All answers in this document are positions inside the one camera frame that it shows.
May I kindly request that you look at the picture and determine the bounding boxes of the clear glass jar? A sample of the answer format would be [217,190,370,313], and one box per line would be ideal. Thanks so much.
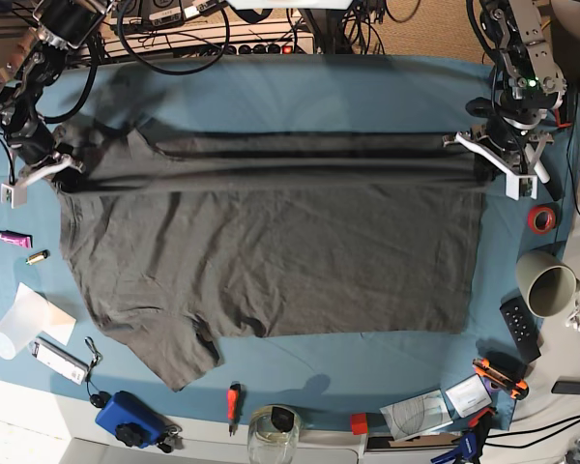
[247,405,303,464]

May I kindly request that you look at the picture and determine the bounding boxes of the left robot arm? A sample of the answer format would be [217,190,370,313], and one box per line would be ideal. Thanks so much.
[465,1,567,159]

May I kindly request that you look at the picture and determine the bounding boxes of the black power strip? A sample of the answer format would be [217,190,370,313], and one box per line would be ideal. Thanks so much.
[225,43,309,55]

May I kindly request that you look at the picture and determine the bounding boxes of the white card packet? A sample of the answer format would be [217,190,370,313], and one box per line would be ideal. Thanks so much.
[446,374,492,418]

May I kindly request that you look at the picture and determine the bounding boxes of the white marker black caps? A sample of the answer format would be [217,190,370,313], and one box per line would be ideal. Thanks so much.
[534,160,563,201]

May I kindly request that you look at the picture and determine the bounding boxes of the pink glue tube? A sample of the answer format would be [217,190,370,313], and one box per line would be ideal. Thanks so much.
[0,230,33,248]

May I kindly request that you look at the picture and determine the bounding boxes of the beige ceramic mug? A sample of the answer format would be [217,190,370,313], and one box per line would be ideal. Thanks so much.
[515,250,580,318]

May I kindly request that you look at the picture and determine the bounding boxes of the black power adapter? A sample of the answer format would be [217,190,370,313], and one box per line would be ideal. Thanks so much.
[551,379,580,395]

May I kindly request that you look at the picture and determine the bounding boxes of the red tape roll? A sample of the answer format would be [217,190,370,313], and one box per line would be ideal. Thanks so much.
[527,204,559,235]

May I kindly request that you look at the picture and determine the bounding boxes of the small red cube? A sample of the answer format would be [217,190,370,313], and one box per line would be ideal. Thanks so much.
[350,413,368,435]

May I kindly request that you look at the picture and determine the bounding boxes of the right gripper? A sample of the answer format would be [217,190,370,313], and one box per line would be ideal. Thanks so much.
[4,120,55,166]

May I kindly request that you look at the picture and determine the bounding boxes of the folded paper leaflet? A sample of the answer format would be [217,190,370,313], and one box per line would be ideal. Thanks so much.
[380,390,453,441]

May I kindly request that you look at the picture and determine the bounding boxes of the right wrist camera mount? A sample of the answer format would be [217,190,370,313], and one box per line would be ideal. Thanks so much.
[0,152,85,209]

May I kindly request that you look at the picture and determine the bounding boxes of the orange black utility knife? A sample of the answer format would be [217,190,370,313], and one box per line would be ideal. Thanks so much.
[473,358,529,400]

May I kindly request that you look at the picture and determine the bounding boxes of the black lanyard cord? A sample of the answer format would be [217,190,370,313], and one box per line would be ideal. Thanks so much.
[83,336,108,409]

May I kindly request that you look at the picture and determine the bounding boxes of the blue table cloth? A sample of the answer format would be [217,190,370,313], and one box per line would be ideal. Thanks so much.
[0,55,575,431]

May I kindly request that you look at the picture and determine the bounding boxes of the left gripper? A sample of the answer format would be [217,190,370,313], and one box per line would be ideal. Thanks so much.
[482,110,546,164]

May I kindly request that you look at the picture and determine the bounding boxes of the white paper sheet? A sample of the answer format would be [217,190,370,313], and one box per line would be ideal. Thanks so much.
[14,283,76,346]

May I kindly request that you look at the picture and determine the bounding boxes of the blue black clamp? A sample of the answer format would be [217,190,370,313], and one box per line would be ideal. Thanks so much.
[430,407,496,464]

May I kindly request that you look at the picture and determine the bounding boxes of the orange handled screwdriver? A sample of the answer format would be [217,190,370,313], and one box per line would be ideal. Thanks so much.
[226,383,242,436]

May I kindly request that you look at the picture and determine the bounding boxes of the orange black tool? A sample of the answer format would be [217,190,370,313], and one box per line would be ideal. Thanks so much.
[553,89,578,129]

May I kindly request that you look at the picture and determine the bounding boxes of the white labelled box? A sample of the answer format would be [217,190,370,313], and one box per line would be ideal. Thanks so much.
[29,337,89,385]

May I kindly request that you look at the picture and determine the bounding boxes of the black remote control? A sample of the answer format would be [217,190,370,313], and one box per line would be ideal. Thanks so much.
[500,296,541,364]

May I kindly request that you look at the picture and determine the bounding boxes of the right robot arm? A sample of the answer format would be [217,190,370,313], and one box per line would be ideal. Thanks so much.
[0,1,117,167]

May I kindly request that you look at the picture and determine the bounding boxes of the dark grey T-shirt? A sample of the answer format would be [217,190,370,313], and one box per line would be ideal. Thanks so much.
[55,125,484,391]

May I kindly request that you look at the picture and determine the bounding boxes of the blue box with knob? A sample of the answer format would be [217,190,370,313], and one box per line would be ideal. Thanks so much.
[90,391,165,449]

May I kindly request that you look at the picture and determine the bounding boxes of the translucent plastic cup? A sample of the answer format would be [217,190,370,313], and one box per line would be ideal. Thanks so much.
[0,295,47,360]

